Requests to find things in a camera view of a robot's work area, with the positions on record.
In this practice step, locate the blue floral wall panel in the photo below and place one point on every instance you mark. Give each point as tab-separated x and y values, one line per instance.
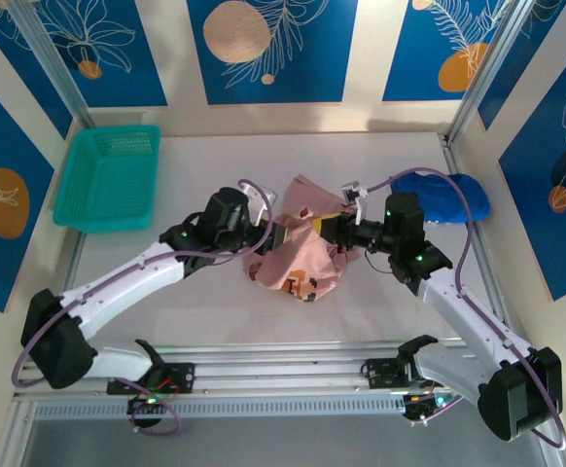
409	48
117	73
1	146
565	243
312	58
516	58
25	63

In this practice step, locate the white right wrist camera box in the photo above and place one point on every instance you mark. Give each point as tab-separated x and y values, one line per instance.
356	194

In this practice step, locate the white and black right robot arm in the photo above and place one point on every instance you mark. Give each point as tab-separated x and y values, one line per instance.
468	311

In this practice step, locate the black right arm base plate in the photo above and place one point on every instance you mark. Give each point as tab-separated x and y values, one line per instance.
378	374

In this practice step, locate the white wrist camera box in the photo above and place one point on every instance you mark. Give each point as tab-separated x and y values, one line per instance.
356	194
258	194

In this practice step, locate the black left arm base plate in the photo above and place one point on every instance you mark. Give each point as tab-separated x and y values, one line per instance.
186	377

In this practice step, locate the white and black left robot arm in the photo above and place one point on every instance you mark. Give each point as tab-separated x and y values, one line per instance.
117	277

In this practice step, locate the teal plastic basket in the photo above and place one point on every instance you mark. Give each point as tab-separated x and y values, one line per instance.
103	185

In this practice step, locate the blue folded t-shirt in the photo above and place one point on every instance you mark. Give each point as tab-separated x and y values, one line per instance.
438	194

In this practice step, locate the aluminium corner post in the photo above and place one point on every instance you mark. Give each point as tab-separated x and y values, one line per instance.
487	63
49	53

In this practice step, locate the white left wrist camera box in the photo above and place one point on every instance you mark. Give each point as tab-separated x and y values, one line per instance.
258	194

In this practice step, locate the aluminium mounting rail frame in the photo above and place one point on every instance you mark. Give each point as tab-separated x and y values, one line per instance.
273	372

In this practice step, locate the pink t-shirt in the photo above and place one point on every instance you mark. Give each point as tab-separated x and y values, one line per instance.
302	262

